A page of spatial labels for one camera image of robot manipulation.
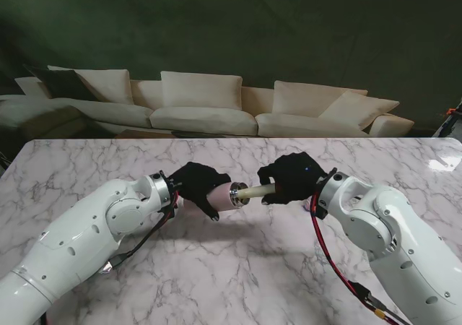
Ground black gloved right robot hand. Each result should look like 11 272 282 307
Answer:
256 152 329 207

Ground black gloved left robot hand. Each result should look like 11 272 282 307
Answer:
167 161 232 220

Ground pink thermos bottle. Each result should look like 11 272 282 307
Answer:
182 181 250 212

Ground sponge cup brush red handle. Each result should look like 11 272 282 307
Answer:
236 182 277 200

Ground cream fabric sofa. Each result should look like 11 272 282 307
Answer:
0 64 415 139

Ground cream sofa cushion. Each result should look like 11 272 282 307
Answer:
319 90 401 131
47 64 131 105
160 71 243 110
272 80 369 116

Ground white stand with orange clamp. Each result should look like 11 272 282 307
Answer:
431 100 462 138

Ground dark brown cushion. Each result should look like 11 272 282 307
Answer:
32 68 98 102

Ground small cream cushion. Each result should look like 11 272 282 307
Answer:
14 76 50 97

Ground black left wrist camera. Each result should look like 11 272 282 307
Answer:
160 201 178 220

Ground right arm red black cable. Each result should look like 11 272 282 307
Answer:
310 191 409 325

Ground arm red black cable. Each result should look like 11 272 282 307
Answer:
310 191 409 325
100 194 180 274

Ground left arm red black cable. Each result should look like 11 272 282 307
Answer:
100 194 180 274

